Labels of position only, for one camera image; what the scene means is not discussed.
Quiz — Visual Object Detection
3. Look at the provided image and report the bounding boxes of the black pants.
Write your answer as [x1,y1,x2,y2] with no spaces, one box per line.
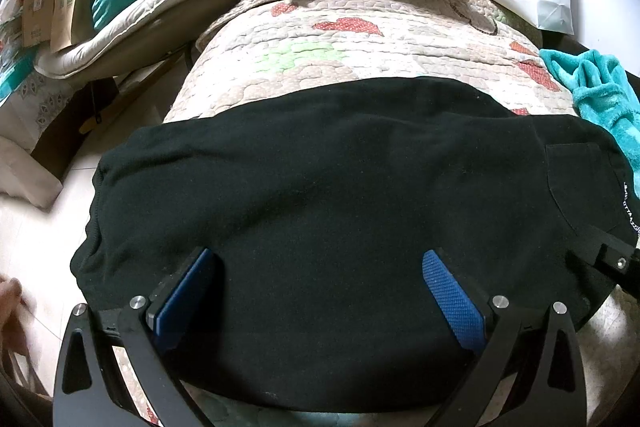
[70,77,639,413]

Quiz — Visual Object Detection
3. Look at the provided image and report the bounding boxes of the teal fluffy towel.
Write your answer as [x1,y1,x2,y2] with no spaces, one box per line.
[539,49,640,195]

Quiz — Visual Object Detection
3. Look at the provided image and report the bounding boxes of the quilted heart pattern bedspread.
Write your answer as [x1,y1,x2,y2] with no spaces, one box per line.
[159,0,582,425]

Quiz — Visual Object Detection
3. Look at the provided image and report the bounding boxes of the beige padded cushion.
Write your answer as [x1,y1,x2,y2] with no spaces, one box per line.
[34,0,189,80]

